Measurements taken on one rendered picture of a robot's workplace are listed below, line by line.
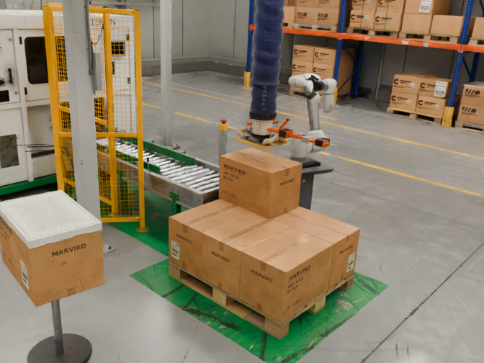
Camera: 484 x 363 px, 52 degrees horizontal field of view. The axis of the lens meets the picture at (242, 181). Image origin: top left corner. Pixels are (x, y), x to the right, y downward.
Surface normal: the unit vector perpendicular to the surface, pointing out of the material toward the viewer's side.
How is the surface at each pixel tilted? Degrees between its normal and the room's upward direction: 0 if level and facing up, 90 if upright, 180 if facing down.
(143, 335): 0
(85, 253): 90
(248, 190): 90
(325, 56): 89
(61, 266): 90
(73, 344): 0
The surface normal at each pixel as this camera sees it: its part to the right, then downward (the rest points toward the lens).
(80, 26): 0.74, 0.26
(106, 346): 0.05, -0.94
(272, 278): -0.67, 0.22
